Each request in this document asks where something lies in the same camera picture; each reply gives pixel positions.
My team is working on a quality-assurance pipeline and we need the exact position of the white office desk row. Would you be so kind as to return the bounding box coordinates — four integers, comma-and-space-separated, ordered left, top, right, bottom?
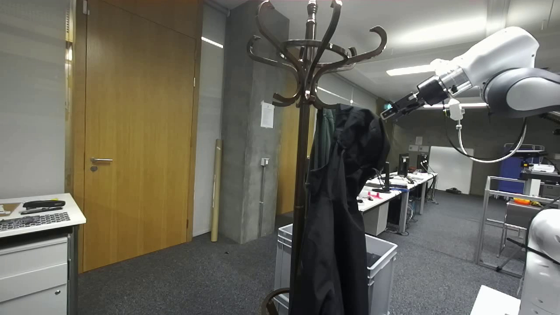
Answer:
356, 169, 440, 237

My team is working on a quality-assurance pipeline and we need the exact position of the grey metal frame cart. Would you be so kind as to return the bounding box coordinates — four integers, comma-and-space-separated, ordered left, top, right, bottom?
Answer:
475, 173, 560, 272

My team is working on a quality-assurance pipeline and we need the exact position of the grey keyboard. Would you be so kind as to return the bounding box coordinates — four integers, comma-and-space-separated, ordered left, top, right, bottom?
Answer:
0, 209, 72, 234

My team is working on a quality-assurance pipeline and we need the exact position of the bright ceiling light strip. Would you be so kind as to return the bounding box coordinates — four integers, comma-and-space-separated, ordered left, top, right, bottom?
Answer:
385, 61, 469, 78

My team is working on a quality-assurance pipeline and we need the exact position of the white desk with drawers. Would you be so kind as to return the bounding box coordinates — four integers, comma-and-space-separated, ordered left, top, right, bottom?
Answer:
0, 190, 90, 315

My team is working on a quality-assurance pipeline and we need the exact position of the metal door handle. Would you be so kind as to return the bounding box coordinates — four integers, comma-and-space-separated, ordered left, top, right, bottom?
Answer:
88, 153, 116, 173

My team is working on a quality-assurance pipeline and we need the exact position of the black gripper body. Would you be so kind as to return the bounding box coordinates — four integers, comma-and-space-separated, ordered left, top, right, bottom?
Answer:
398, 75, 452, 115

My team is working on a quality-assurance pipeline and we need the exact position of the dark wooden coat stand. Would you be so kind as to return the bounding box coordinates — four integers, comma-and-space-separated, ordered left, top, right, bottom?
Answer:
245, 0, 389, 315

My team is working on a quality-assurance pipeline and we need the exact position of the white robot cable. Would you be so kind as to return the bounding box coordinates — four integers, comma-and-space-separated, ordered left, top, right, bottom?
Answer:
445, 97, 531, 166

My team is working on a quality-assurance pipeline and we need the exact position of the white whiteboard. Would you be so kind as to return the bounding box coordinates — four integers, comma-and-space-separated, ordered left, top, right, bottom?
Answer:
427, 145, 476, 195

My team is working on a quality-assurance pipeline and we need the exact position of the black hoodie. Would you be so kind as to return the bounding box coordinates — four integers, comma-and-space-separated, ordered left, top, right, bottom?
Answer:
289, 103, 392, 315

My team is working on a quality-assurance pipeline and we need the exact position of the light wooden door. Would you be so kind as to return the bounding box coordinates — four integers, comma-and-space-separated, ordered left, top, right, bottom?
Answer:
72, 0, 205, 274

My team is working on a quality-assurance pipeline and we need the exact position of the grey wall conduit pipe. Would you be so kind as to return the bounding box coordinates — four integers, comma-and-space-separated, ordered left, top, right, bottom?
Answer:
256, 164, 268, 236

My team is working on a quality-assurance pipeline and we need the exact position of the black stapler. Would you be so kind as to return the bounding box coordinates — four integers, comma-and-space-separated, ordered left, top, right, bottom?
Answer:
21, 197, 69, 215

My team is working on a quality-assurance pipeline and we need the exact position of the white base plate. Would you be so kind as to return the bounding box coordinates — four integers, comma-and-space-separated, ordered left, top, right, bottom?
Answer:
469, 283, 524, 315

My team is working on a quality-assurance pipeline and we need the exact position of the grey plastic laundry box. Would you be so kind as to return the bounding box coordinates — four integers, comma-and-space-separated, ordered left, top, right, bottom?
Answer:
273, 222, 399, 315

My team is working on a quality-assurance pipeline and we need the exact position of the white paper sheet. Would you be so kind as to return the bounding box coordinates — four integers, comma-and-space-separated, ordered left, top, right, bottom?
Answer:
259, 99, 277, 131

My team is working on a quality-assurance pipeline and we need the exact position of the brown cardboard tube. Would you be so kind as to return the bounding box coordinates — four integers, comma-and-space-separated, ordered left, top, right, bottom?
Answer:
209, 138, 226, 244

